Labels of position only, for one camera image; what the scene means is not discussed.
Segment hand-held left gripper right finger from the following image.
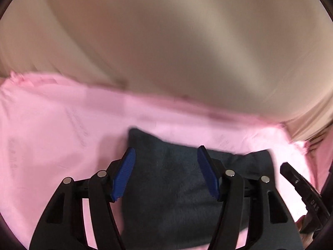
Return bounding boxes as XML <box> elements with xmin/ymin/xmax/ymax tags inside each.
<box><xmin>197</xmin><ymin>145</ymin><xmax>304</xmax><ymax>250</ymax></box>

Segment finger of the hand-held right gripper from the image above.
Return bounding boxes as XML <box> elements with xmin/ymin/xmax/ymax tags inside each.
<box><xmin>280</xmin><ymin>162</ymin><xmax>313</xmax><ymax>201</ymax></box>

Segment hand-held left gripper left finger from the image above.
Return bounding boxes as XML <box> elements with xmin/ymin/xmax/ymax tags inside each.
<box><xmin>29</xmin><ymin>147</ymin><xmax>136</xmax><ymax>250</ymax></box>

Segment dark grey pants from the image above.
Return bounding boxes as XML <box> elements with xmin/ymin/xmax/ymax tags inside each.
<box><xmin>121</xmin><ymin>127</ymin><xmax>277</xmax><ymax>250</ymax></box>

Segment person's right hand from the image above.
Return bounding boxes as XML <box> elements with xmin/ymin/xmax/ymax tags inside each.
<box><xmin>295</xmin><ymin>215</ymin><xmax>316</xmax><ymax>248</ymax></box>

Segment pink bed sheet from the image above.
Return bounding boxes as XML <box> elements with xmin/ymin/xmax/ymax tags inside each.
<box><xmin>0</xmin><ymin>71</ymin><xmax>324</xmax><ymax>250</ymax></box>

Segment beige cloth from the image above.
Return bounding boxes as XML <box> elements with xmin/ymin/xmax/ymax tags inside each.
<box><xmin>0</xmin><ymin>0</ymin><xmax>333</xmax><ymax>146</ymax></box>

